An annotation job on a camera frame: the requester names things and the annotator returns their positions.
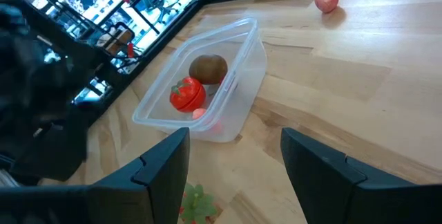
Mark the small red background object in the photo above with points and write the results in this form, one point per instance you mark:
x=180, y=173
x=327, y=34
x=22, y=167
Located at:
x=130, y=49

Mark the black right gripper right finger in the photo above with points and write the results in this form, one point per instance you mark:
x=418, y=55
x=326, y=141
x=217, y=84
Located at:
x=345, y=196

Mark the clear plastic tupperware container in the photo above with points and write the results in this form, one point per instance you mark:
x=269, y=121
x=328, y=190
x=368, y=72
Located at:
x=162, y=106

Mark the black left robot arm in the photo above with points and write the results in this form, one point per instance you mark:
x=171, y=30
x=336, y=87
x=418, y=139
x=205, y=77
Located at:
x=27, y=61

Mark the red toy tomato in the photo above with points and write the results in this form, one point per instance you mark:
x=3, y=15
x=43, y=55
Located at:
x=187, y=94

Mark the toy strawberry with green leaves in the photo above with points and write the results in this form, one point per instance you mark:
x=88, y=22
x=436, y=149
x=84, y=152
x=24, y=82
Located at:
x=197, y=205

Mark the small pink toy fruit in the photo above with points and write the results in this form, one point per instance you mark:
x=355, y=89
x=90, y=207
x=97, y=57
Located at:
x=198, y=113

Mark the black office chair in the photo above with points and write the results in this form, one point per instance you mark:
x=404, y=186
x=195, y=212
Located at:
x=159, y=1

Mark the brown toy kiwi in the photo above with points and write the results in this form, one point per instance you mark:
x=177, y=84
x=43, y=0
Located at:
x=208, y=69

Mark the black plant pot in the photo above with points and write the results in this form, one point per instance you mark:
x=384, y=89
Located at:
x=55, y=155

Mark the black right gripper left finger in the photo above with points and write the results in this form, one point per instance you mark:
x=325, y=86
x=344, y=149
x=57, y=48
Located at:
x=103, y=203

